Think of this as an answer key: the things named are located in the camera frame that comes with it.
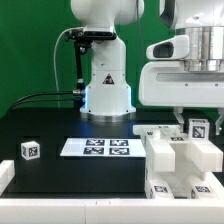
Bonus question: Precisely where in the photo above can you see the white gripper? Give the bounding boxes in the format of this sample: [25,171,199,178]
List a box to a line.
[138,61,224,135]

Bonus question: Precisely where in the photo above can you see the white X-frame chair legs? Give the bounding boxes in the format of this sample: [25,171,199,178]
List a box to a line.
[133,125,223,180]

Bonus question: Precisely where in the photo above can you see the small white tagged cube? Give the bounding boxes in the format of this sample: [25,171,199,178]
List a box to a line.
[21,141,40,160]

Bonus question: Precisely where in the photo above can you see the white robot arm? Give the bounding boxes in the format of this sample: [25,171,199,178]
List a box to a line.
[69,0,224,128]

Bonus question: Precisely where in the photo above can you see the white left fence bar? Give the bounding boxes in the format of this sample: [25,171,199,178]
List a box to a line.
[0,160,15,196]

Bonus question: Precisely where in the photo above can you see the white front fence bar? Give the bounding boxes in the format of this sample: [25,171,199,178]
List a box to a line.
[0,199,224,224]

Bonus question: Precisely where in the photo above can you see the white flat tagged base plate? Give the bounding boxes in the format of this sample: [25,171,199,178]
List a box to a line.
[60,138,145,158]

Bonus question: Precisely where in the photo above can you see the black camera on stand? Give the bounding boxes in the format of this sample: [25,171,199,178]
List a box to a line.
[65,27,117,106]

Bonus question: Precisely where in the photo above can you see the grey white cable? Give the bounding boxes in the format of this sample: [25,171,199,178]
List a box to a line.
[53,27,81,109]

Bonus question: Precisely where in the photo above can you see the black cables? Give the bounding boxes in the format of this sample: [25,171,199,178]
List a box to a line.
[8,89,86,113]

